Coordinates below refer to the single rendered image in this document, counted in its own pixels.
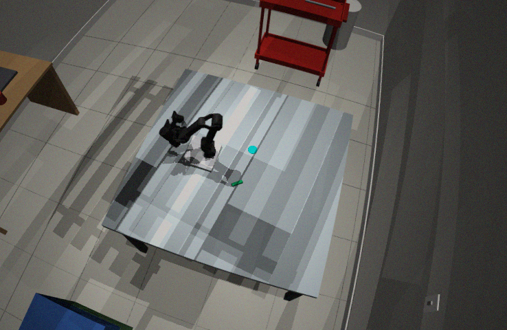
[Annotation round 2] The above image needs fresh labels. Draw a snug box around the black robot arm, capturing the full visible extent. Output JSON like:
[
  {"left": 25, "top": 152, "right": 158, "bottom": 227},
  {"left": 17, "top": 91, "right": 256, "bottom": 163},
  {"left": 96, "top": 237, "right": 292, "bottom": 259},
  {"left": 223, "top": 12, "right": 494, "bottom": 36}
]
[{"left": 159, "top": 113, "right": 223, "bottom": 159}]

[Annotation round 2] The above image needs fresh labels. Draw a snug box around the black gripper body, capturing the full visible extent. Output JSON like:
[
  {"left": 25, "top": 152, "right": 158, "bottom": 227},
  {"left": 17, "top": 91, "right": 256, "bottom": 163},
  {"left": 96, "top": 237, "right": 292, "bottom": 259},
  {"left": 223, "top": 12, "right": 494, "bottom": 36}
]
[{"left": 167, "top": 114, "right": 184, "bottom": 131}]

